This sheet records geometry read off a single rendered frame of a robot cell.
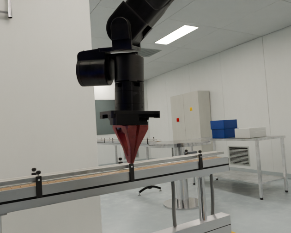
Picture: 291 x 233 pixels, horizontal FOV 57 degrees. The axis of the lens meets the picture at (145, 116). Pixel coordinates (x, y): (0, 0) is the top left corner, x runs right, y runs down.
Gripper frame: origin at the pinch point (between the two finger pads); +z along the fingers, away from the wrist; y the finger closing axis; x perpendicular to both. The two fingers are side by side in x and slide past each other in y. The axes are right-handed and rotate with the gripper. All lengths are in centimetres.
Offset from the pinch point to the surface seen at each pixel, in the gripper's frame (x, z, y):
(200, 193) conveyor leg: -85, 38, -91
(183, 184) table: -270, 84, -219
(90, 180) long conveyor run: -80, 21, -18
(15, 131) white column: -142, -2, 11
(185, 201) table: -268, 109, -221
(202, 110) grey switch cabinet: -482, -35, -446
